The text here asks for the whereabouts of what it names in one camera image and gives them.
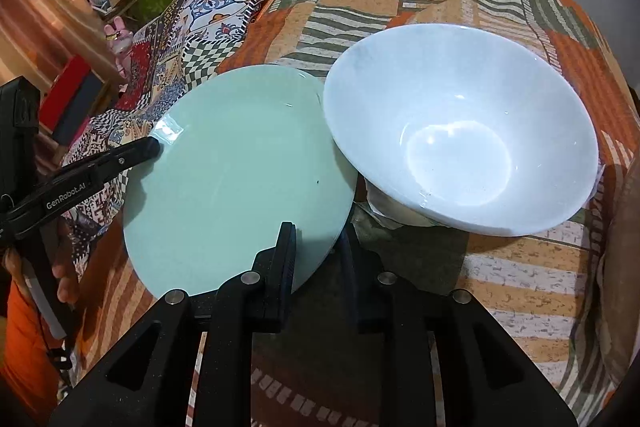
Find mint green plate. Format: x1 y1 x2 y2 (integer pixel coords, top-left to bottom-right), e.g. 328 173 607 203
124 65 357 297

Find white bowl with black dots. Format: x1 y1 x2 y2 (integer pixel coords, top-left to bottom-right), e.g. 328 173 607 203
323 24 599 236

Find pink bowl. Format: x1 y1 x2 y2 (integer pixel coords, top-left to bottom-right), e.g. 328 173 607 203
597 159 640 385

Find person's left hand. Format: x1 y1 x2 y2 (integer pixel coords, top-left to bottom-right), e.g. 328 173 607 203
1 218 79 305

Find red box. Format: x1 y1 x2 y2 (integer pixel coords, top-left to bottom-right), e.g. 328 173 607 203
39 55 91 133

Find orange striped patchwork blanket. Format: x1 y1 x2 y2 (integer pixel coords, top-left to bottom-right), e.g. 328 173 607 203
64 0 640 427

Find pink bunny toy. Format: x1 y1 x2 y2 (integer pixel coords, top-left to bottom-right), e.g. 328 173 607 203
104 16 134 79

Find orange pink curtains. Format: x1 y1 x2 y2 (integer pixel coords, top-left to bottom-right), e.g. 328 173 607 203
1 0 117 91

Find patterned checkered quilt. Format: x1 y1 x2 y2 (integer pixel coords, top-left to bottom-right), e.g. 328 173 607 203
60 0 304 278

